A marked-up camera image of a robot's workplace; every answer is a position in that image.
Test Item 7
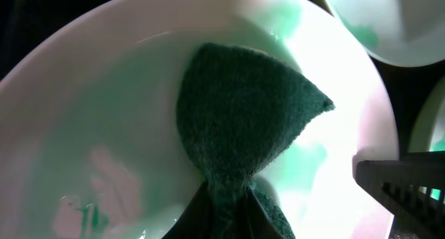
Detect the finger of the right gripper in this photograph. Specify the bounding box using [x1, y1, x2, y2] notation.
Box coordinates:
[354, 151, 444, 238]

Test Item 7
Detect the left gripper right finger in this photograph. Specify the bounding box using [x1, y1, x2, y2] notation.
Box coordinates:
[239, 188, 284, 239]

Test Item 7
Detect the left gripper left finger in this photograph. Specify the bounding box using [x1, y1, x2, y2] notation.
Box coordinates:
[162, 181, 212, 239]

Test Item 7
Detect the green scrub sponge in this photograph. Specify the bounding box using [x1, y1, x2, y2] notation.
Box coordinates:
[176, 43, 334, 238]

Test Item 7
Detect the white plate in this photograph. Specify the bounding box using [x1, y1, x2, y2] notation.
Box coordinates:
[0, 0, 400, 239]

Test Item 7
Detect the green plate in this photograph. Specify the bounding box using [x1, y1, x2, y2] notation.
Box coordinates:
[324, 0, 444, 67]
[407, 77, 444, 179]

